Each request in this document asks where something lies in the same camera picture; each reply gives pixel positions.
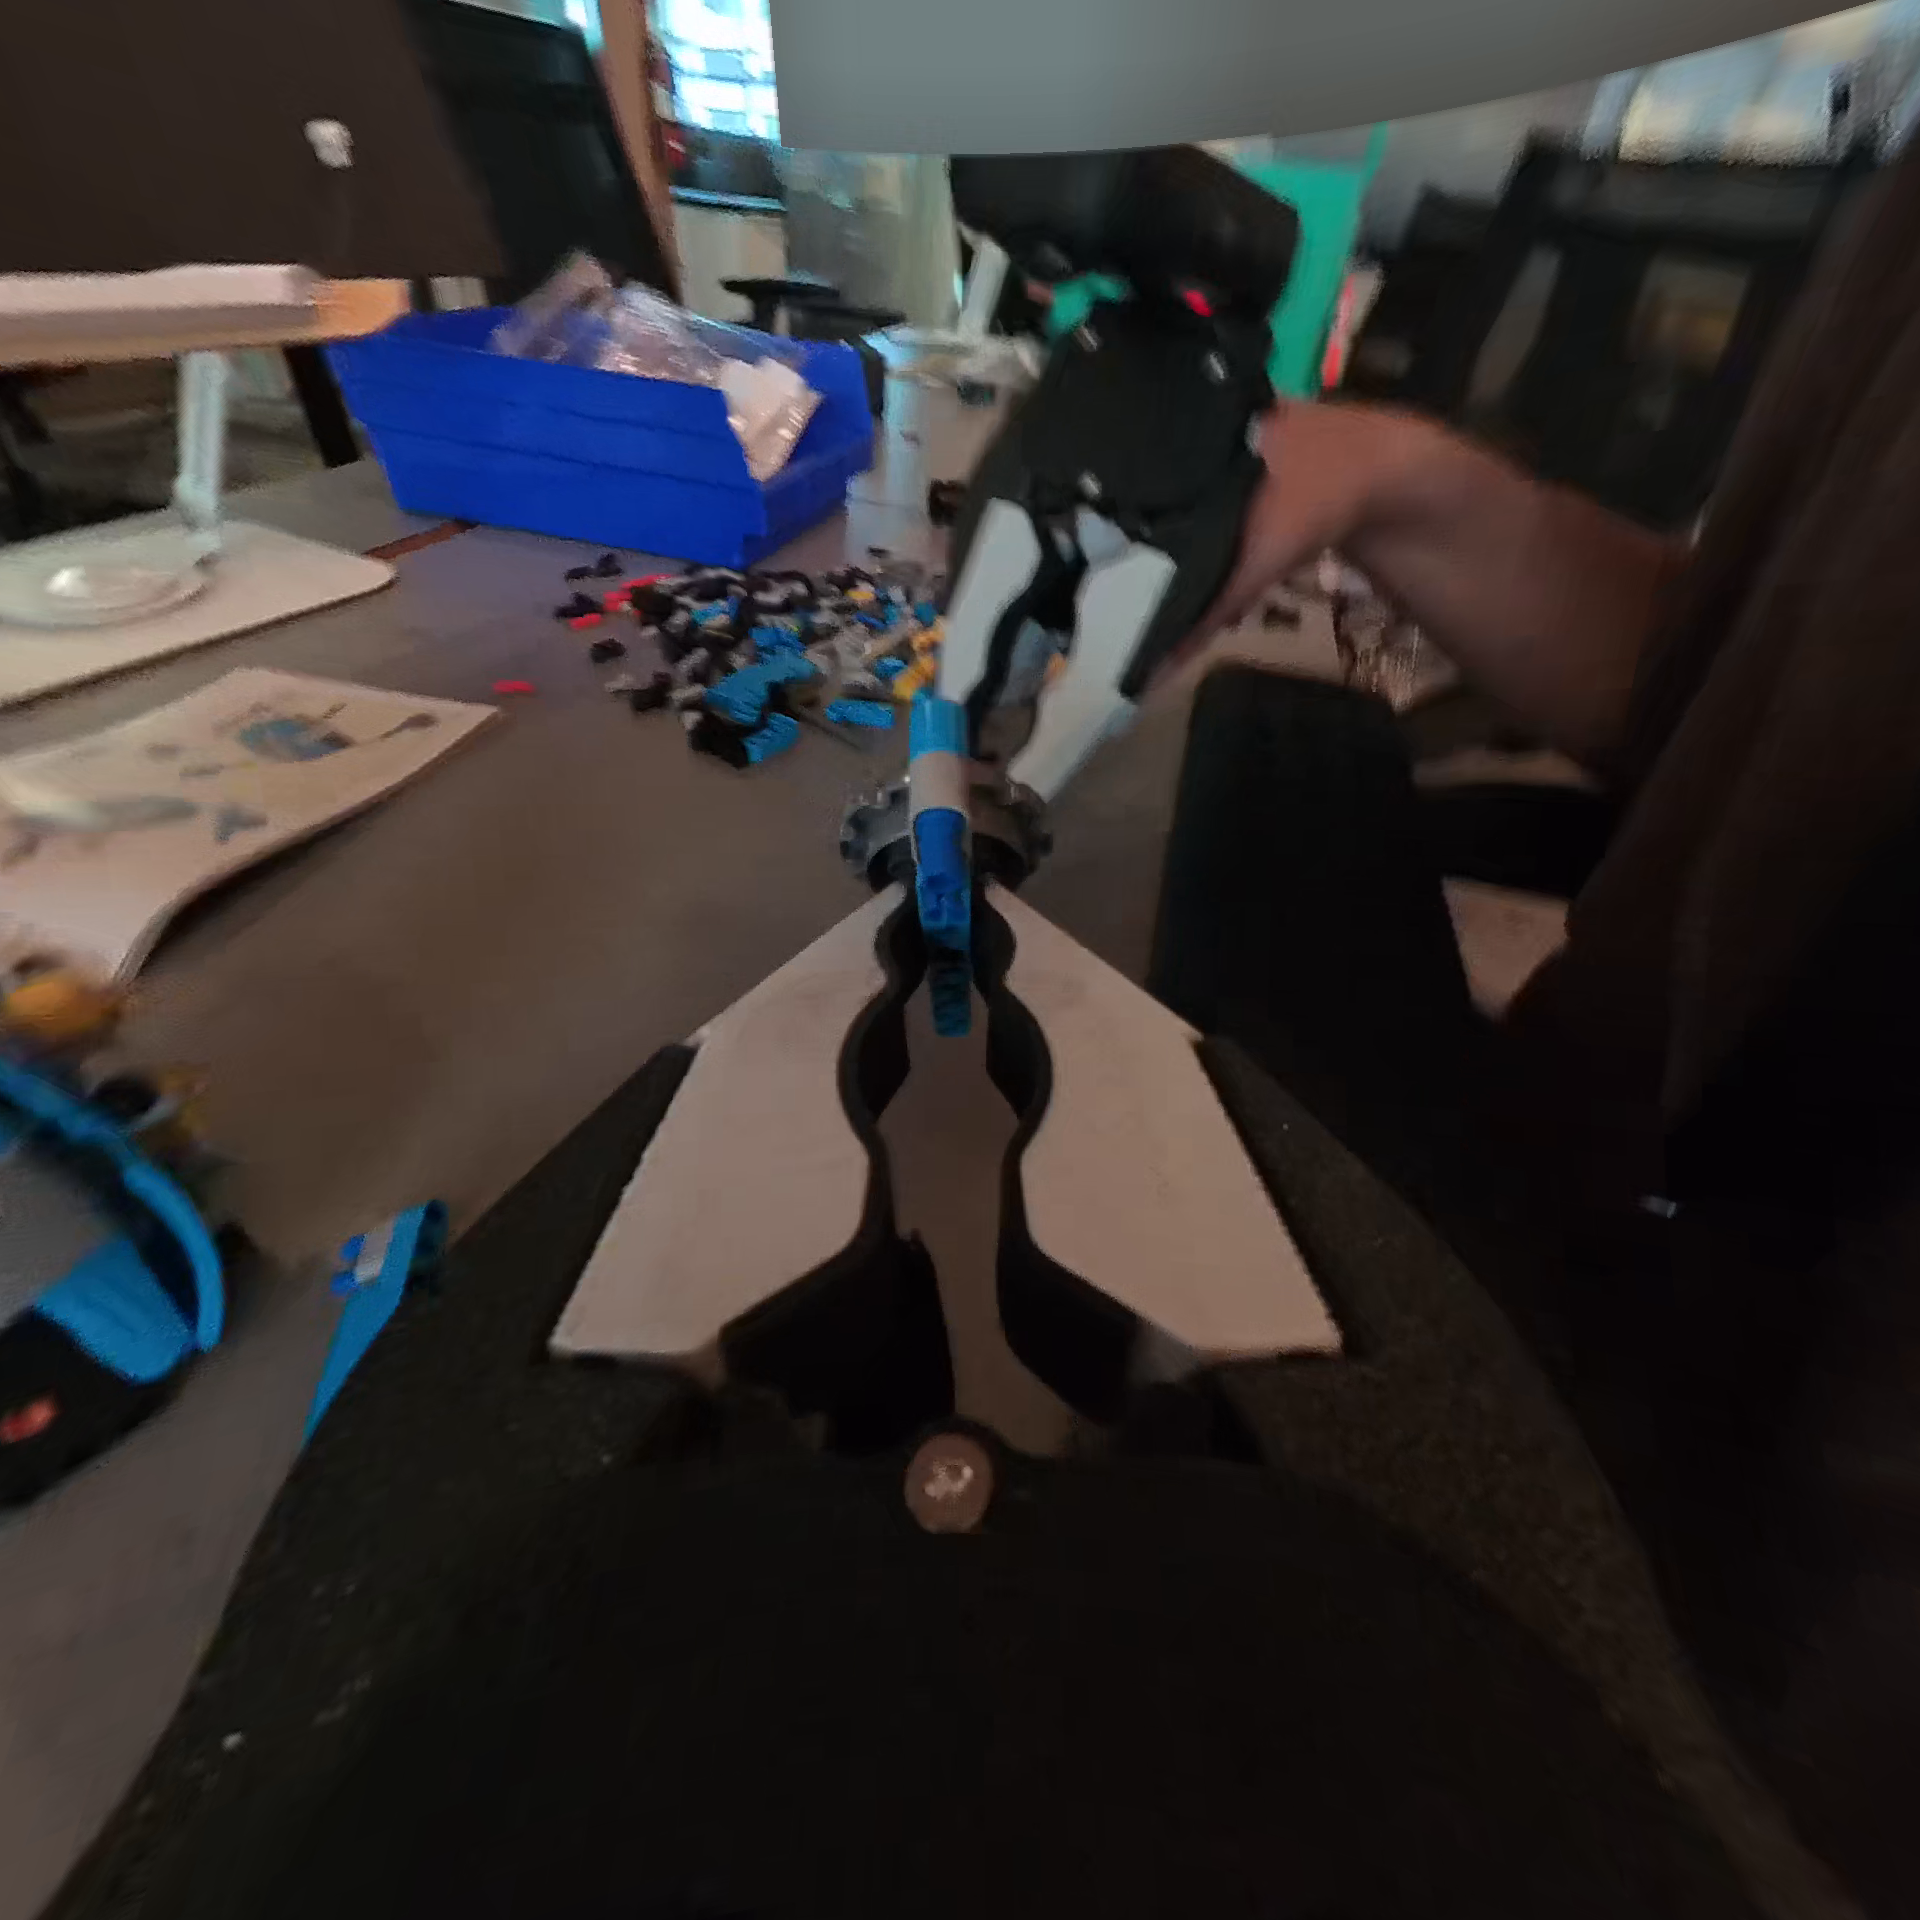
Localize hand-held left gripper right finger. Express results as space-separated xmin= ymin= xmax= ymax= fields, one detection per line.
xmin=975 ymin=883 xmax=1342 ymax=1416

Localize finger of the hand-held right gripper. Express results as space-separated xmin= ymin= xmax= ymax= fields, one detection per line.
xmin=932 ymin=498 xmax=1060 ymax=730
xmin=1027 ymin=542 xmax=1182 ymax=808

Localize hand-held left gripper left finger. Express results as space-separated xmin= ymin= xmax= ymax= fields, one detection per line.
xmin=547 ymin=883 xmax=955 ymax=1423

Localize pile of toy bricks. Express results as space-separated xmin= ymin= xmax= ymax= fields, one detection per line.
xmin=493 ymin=547 xmax=963 ymax=773

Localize blue toy beam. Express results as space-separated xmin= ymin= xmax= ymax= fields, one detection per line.
xmin=300 ymin=1197 xmax=453 ymax=1447
xmin=905 ymin=693 xmax=980 ymax=1039

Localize dark grey toy gear wheel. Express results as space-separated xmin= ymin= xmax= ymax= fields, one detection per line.
xmin=836 ymin=757 xmax=1056 ymax=901

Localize person's right forearm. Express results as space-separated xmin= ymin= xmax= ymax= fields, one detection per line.
xmin=1394 ymin=421 xmax=1698 ymax=769

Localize grey desk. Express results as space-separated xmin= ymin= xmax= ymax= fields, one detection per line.
xmin=0 ymin=391 xmax=1202 ymax=1920

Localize white desk lamp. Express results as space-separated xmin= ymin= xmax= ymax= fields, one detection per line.
xmin=0 ymin=117 xmax=415 ymax=709

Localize person's right hand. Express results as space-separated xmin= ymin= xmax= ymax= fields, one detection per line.
xmin=1212 ymin=397 xmax=1446 ymax=637

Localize teal box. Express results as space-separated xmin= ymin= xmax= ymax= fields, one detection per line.
xmin=1051 ymin=126 xmax=1391 ymax=401

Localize clear plastic bags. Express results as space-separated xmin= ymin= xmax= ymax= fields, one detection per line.
xmin=493 ymin=252 xmax=829 ymax=486

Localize blue storage bin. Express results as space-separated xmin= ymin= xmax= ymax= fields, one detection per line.
xmin=322 ymin=305 xmax=881 ymax=576

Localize blue toy robot vehicle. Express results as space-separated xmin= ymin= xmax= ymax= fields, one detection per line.
xmin=0 ymin=961 xmax=231 ymax=1507

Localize black monitor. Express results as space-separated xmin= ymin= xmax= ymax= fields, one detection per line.
xmin=435 ymin=0 xmax=685 ymax=311

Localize instruction booklet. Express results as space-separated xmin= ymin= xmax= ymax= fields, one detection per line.
xmin=0 ymin=666 xmax=504 ymax=985

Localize person's brown clothing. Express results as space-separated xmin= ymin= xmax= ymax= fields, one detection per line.
xmin=1501 ymin=150 xmax=1920 ymax=1920

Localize dark partition panel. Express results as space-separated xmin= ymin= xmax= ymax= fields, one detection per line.
xmin=0 ymin=0 xmax=510 ymax=284

